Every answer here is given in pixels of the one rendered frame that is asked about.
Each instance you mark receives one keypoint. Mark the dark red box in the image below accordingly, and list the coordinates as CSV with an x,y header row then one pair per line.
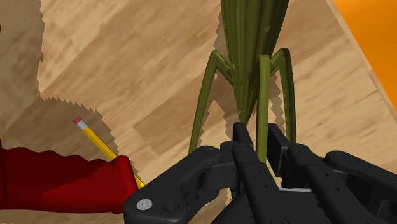
x,y
62,183

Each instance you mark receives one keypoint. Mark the olive green three-legged vase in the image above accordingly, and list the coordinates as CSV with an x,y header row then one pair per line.
x,y
245,56

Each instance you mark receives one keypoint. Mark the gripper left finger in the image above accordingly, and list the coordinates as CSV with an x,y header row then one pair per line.
x,y
198,183

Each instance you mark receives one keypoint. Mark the yellow pencil with eraser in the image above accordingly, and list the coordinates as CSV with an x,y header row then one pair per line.
x,y
96,141

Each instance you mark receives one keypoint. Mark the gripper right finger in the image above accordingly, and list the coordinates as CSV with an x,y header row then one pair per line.
x,y
322,180

